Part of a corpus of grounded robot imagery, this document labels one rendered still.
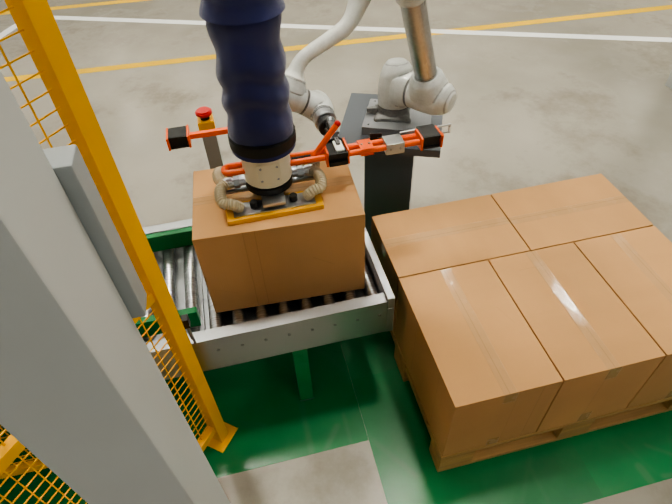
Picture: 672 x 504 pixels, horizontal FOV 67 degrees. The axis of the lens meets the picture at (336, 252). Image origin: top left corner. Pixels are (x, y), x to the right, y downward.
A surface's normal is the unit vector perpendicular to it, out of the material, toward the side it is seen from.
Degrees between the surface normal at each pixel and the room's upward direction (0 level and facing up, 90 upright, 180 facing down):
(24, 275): 90
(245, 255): 90
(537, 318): 0
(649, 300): 0
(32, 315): 90
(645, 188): 0
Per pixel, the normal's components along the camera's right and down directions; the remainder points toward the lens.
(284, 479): -0.04, -0.70
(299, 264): 0.18, 0.69
